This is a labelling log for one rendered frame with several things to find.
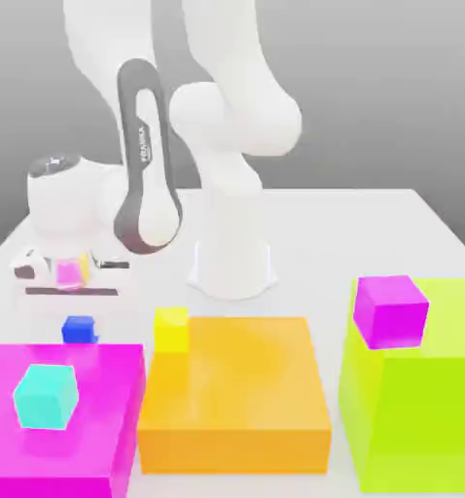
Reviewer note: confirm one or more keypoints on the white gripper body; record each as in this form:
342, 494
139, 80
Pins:
72, 291

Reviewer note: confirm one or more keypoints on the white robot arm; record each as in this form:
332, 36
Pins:
232, 128

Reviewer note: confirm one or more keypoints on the small blue cube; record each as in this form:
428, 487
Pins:
77, 330

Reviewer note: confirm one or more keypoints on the small yellow cube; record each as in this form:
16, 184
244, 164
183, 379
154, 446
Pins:
171, 330

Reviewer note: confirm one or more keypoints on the small cyan cube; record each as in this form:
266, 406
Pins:
45, 397

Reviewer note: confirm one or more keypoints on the small purple cube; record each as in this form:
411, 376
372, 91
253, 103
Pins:
390, 315

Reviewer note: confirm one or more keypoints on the large magenta box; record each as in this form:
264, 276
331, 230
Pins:
100, 428

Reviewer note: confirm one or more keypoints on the large orange box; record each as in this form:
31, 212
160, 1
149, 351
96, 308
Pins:
236, 389

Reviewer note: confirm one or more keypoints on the large lime box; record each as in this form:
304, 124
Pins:
423, 420

